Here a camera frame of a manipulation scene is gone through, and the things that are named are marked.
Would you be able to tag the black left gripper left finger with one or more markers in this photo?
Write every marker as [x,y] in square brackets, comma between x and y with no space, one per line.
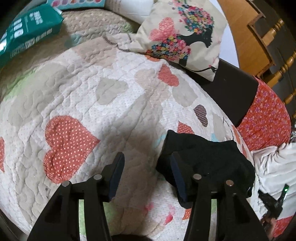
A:
[59,218]

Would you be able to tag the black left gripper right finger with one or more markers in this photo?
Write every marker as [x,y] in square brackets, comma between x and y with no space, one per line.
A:
[236,219]

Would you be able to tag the wooden stair railing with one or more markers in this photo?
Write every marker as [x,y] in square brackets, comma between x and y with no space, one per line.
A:
[278,45]

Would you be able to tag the black pants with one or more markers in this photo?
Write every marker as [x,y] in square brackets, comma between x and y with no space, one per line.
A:
[218,161]

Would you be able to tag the red floral cushion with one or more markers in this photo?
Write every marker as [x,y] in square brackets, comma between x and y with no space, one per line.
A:
[267,122]

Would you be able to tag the dark brown sofa backrest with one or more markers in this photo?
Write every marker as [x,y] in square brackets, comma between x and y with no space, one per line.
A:
[232,89]

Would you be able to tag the floral lady print pillow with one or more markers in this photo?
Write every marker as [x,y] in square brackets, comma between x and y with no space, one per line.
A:
[187,33]

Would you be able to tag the white fluffy blanket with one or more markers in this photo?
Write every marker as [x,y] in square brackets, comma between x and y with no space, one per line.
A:
[274,167]

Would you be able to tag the teal product box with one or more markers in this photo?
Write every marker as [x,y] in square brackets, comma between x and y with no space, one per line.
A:
[36,25]

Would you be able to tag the pastel dotted teal box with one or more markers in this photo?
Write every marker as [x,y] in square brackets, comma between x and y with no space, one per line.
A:
[76,4]

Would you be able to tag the heart patterned quilt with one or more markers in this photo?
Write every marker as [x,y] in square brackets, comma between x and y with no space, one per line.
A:
[69,104]

